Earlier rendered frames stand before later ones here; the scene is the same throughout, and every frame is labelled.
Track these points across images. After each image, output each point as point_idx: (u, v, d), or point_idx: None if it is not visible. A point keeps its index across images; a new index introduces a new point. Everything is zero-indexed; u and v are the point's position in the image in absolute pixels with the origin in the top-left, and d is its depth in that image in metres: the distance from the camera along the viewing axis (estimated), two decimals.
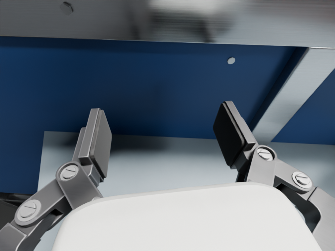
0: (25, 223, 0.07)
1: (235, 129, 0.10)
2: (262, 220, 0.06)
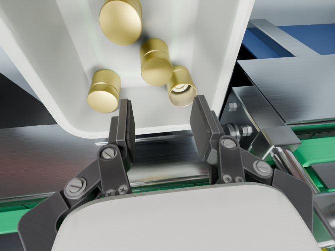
0: (75, 197, 0.08)
1: (203, 121, 0.11)
2: (262, 220, 0.06)
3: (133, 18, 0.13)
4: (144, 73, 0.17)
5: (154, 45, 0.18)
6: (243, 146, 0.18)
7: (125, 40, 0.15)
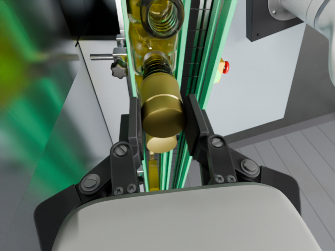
0: (89, 193, 0.08)
1: (192, 120, 0.11)
2: (262, 220, 0.06)
3: None
4: (147, 126, 0.12)
5: (160, 85, 0.13)
6: None
7: None
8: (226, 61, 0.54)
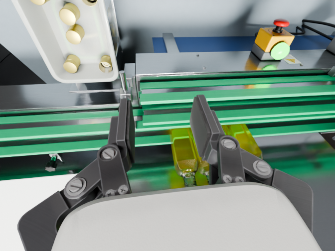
0: (75, 197, 0.08)
1: (203, 121, 0.11)
2: (262, 220, 0.06)
3: (77, 35, 0.41)
4: None
5: None
6: None
7: (75, 42, 0.42)
8: (273, 21, 0.47)
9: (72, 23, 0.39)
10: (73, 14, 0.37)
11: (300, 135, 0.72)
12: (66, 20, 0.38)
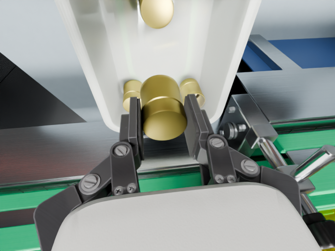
0: (89, 193, 0.08)
1: (192, 120, 0.11)
2: (262, 220, 0.06)
3: (180, 121, 0.12)
4: None
5: None
6: (239, 139, 0.24)
7: (167, 137, 0.13)
8: None
9: (163, 23, 0.18)
10: (171, 2, 0.16)
11: None
12: (152, 18, 0.17)
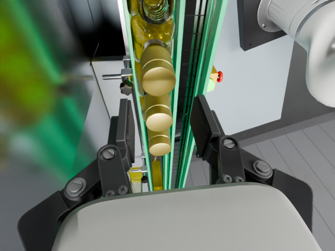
0: (75, 197, 0.08)
1: (203, 121, 0.11)
2: (262, 220, 0.06)
3: (170, 77, 0.16)
4: (149, 124, 0.20)
5: (156, 99, 0.21)
6: None
7: (161, 92, 0.17)
8: (220, 70, 0.60)
9: None
10: None
11: None
12: None
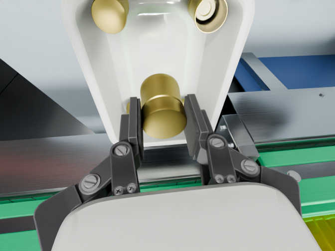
0: (89, 193, 0.08)
1: (192, 120, 0.11)
2: (262, 220, 0.06)
3: None
4: None
5: None
6: None
7: None
8: None
9: (172, 134, 0.13)
10: (184, 118, 0.12)
11: None
12: (157, 132, 0.13)
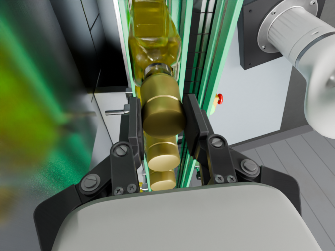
0: (89, 193, 0.08)
1: (192, 120, 0.11)
2: (262, 220, 0.06)
3: (175, 160, 0.17)
4: (153, 188, 0.21)
5: None
6: None
7: (165, 169, 0.18)
8: (220, 93, 0.61)
9: (172, 134, 0.13)
10: (184, 118, 0.12)
11: None
12: (157, 132, 0.13)
